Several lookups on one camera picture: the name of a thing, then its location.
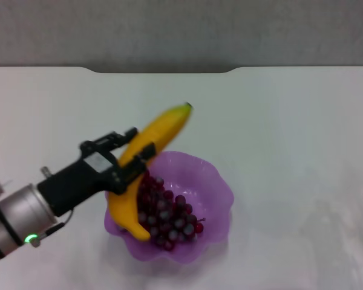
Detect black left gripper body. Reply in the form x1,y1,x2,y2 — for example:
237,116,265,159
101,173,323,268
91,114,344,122
38,140,124,218

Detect yellow banana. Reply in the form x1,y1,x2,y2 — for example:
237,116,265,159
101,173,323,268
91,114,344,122
105,102,194,242

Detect dark red grape bunch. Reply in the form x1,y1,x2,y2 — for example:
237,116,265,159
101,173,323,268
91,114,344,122
137,172,205,251

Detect purple wavy plastic bowl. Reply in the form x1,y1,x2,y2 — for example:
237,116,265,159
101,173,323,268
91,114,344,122
104,150,234,264

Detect thin black cable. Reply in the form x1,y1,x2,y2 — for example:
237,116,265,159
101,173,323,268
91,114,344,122
33,208,74,247

